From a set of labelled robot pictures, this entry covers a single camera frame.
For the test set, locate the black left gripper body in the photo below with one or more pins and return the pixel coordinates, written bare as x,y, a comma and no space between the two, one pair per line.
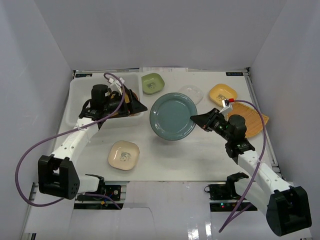
128,105

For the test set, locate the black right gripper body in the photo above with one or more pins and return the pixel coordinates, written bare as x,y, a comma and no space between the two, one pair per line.
218,125

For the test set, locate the black square amber plate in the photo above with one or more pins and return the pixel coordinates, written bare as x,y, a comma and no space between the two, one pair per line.
115,99

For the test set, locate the teal round plate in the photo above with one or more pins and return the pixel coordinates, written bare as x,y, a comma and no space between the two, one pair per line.
170,116

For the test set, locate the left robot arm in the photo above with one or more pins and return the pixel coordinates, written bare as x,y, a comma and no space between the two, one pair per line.
57,175

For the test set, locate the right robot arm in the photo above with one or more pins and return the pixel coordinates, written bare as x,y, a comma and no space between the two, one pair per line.
285,207

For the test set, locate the white plastic bin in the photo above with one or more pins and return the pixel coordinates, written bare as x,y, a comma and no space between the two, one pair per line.
80,91

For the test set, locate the green square panda dish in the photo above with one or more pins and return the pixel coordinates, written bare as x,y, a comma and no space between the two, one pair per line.
152,83

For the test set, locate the yellow square panda dish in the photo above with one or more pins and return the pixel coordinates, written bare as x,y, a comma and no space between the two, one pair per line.
222,92

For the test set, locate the clear glass plate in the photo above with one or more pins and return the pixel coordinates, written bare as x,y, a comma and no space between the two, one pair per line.
193,92

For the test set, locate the cream square panda dish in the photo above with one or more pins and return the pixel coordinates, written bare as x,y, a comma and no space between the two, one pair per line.
123,155

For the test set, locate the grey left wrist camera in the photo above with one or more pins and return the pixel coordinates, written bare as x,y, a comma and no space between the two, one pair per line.
115,85

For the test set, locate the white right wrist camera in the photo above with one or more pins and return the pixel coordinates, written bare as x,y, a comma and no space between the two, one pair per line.
227,106

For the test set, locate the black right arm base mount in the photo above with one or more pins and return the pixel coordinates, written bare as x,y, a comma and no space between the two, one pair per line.
222,195

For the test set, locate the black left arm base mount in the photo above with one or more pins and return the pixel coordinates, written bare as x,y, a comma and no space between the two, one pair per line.
88,202

